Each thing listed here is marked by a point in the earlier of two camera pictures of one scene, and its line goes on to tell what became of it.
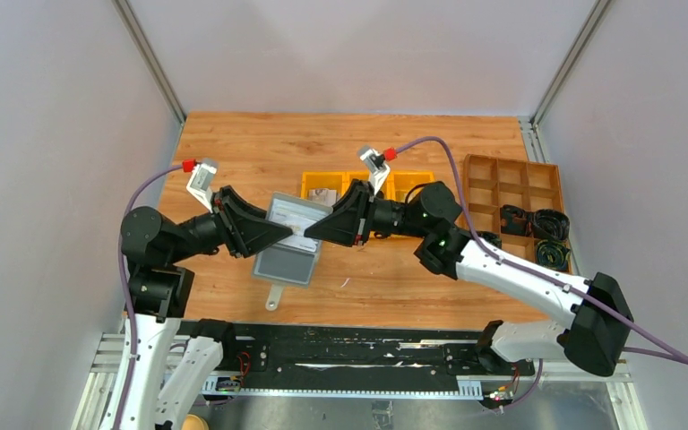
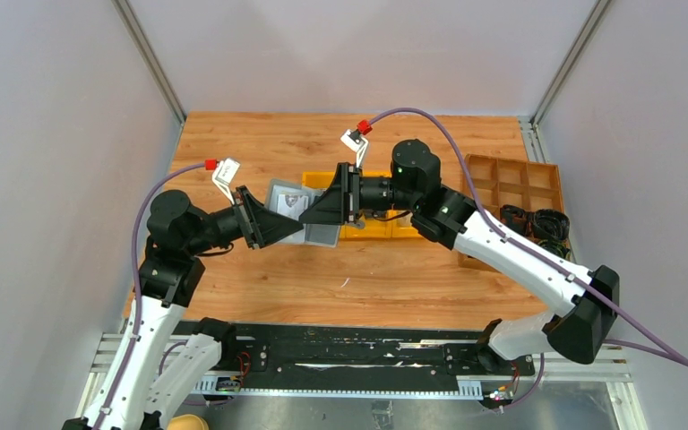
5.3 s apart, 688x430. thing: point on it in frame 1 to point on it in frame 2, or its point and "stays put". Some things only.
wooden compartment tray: x=491 y=183 stays put
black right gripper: x=350 y=220 to x=340 y=202
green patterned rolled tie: x=553 y=253 stays put
